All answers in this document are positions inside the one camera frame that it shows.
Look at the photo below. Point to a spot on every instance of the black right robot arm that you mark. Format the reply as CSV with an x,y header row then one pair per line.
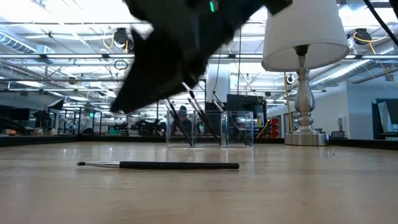
x,y
280,6

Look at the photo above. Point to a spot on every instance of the clear acrylic organizer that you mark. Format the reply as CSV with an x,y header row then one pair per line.
x,y
245,130

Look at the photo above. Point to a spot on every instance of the black spoolie brush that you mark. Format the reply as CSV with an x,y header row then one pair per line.
x,y
199,117

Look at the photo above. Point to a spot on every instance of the person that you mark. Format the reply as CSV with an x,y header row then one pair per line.
x,y
183,126

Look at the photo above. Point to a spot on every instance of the black angled makeup brush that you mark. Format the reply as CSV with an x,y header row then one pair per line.
x,y
177,123

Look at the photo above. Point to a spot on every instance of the black tall cabinet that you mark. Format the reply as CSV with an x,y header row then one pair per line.
x,y
245,104

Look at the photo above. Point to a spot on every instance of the white shade table lamp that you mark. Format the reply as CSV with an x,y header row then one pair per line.
x,y
306,31

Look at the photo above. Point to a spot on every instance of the black background robot arm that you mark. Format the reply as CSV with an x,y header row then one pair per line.
x,y
146,127

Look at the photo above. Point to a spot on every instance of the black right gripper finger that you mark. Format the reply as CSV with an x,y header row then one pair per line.
x,y
164,68

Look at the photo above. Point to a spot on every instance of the black aluminium table frame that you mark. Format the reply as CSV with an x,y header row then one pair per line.
x,y
93,140

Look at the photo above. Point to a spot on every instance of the thin black eyeliner brush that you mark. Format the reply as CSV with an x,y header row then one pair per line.
x,y
171,165

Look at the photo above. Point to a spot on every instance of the red storage bin stack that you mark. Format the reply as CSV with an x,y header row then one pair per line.
x,y
275,127

